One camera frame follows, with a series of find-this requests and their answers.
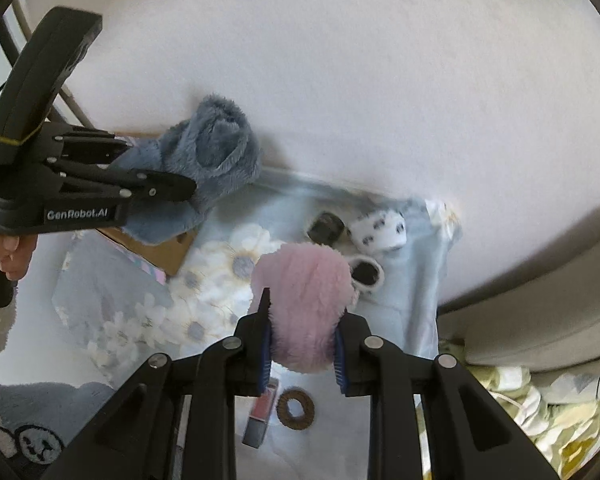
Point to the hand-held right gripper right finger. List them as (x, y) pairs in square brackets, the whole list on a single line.
[(339, 360)]

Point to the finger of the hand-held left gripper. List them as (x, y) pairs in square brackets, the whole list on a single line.
[(155, 186), (95, 141)]

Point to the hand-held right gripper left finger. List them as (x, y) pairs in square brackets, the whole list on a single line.
[(265, 355)]

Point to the pink lip gloss tube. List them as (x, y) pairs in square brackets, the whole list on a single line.
[(261, 410)]

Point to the pink fluffy sock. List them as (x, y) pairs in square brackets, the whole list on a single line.
[(302, 300)]

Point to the cardboard box with pink lining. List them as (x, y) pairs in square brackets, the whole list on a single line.
[(172, 255)]

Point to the grey fluffy socks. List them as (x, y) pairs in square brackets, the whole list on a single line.
[(215, 145)]

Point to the white spotted baby sock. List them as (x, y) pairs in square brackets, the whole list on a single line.
[(365, 274), (377, 230)]

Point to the small black roll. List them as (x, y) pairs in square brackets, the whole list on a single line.
[(325, 228)]

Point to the person's left hand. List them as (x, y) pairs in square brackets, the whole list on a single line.
[(15, 255)]

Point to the pale blue floral cloth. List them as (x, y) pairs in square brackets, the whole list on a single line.
[(220, 285)]

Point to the beige sofa cushion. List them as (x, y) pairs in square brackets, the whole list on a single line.
[(530, 330)]

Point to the person's grey fleece clothing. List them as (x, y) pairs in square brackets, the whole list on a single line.
[(45, 405)]

